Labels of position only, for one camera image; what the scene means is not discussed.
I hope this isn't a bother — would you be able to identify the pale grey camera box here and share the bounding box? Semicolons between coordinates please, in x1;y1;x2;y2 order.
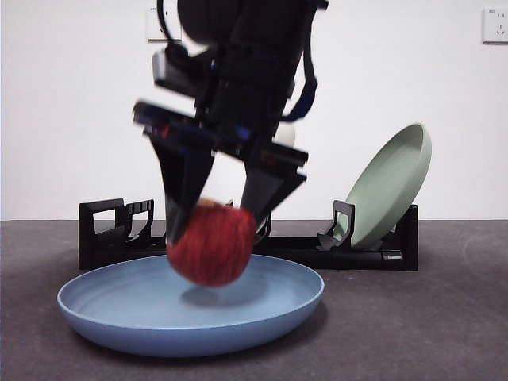
152;45;217;101

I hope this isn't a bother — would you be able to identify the white plate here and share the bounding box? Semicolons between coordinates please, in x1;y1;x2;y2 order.
273;123;297;148

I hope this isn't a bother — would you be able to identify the red apple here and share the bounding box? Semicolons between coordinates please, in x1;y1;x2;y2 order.
165;198;258;287

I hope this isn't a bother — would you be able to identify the white wall socket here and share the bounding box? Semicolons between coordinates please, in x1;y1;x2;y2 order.
482;8;508;44
147;6;183;44

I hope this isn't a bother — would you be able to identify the black plate rack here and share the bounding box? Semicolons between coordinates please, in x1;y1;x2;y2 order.
78;198;419;272

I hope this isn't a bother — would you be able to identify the blue plate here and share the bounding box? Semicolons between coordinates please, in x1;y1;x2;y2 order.
56;253;325;356

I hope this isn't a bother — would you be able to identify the blue and black cable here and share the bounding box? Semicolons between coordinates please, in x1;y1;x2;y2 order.
282;37;321;122

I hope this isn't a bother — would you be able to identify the green plate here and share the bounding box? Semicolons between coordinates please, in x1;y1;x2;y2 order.
344;123;433;252

